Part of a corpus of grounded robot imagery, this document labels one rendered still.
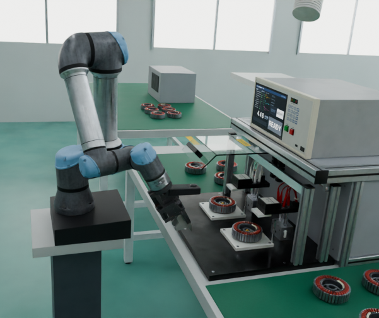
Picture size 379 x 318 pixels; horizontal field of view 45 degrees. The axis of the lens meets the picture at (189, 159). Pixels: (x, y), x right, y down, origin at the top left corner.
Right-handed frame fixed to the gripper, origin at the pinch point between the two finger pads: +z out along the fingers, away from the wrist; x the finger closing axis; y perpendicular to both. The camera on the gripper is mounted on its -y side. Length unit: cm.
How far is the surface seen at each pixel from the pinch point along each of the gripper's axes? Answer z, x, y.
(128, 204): 38, -114, 21
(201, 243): 8.6, 0.0, 0.0
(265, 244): 18.4, 7.0, -19.5
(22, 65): -22, -472, 60
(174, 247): 7.3, -5.5, 8.9
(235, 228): 10.7, 0.1, -13.5
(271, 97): -19, -18, -51
